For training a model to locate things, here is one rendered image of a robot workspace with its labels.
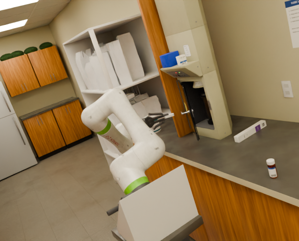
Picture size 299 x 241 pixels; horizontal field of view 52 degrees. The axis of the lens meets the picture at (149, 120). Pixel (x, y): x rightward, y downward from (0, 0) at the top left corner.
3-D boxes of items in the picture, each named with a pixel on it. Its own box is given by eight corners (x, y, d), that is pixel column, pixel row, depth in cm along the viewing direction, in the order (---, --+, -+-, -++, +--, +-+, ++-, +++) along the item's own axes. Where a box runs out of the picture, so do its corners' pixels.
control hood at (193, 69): (176, 76, 228) (172, 63, 225) (203, 75, 199) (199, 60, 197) (163, 82, 223) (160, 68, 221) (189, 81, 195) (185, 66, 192)
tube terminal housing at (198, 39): (216, 121, 250) (191, 27, 230) (246, 125, 221) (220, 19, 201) (193, 134, 240) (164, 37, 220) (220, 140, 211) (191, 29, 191)
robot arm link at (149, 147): (164, 143, 139) (114, 79, 170) (137, 166, 139) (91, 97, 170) (173, 154, 149) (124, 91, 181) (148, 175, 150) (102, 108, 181)
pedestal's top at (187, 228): (148, 267, 123) (145, 258, 122) (113, 236, 150) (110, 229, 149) (204, 223, 138) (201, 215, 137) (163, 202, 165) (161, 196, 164)
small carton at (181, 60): (184, 63, 207) (182, 54, 205) (187, 63, 202) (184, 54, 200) (178, 65, 206) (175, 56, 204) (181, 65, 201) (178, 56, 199)
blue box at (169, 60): (173, 63, 222) (170, 51, 220) (181, 62, 213) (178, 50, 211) (162, 68, 218) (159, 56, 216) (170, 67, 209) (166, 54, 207)
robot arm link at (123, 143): (109, 115, 184) (93, 122, 186) (112, 130, 178) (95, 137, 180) (134, 139, 214) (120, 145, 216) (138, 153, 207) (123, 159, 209)
